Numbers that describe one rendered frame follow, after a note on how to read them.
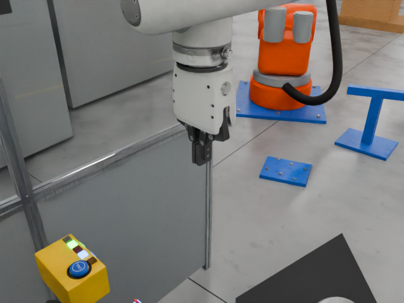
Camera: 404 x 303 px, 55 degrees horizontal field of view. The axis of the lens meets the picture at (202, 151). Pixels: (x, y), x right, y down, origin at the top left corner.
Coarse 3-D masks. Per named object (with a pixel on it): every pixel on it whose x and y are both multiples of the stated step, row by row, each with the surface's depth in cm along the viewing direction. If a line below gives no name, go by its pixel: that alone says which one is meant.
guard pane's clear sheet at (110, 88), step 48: (0, 0) 100; (48, 0) 109; (96, 0) 119; (0, 48) 104; (48, 48) 114; (96, 48) 125; (144, 48) 139; (48, 96) 119; (96, 96) 132; (144, 96) 147; (0, 144) 114; (48, 144) 125; (96, 144) 139; (0, 192) 119
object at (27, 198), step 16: (0, 80) 106; (0, 96) 107; (0, 112) 109; (0, 128) 110; (176, 128) 165; (16, 144) 115; (144, 144) 154; (160, 144) 160; (16, 160) 118; (112, 160) 145; (128, 160) 151; (16, 176) 119; (80, 176) 137; (208, 176) 194; (32, 192) 125; (48, 192) 130; (208, 192) 199; (0, 208) 120; (16, 208) 123; (32, 208) 127; (208, 208) 205; (32, 224) 130; (208, 224) 211; (208, 240) 217; (208, 256) 223; (48, 288) 145
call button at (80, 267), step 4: (80, 260) 91; (72, 264) 90; (76, 264) 90; (80, 264) 90; (84, 264) 90; (72, 268) 89; (76, 268) 89; (80, 268) 89; (84, 268) 89; (72, 272) 88; (76, 272) 88; (80, 272) 88; (84, 272) 88; (76, 276) 88
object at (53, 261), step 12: (60, 240) 98; (36, 252) 94; (48, 252) 94; (60, 252) 94; (72, 252) 94; (48, 264) 91; (60, 264) 91; (96, 264) 91; (48, 276) 92; (60, 276) 88; (72, 276) 88; (84, 276) 88; (96, 276) 89; (60, 288) 88; (72, 288) 85; (84, 288) 88; (96, 288) 91; (108, 288) 94; (60, 300) 92; (72, 300) 87; (84, 300) 89; (96, 300) 92
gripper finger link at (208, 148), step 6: (210, 138) 61; (198, 144) 63; (210, 144) 64; (198, 150) 63; (204, 150) 63; (210, 150) 64; (198, 156) 64; (204, 156) 64; (210, 156) 65; (198, 162) 64; (204, 162) 66
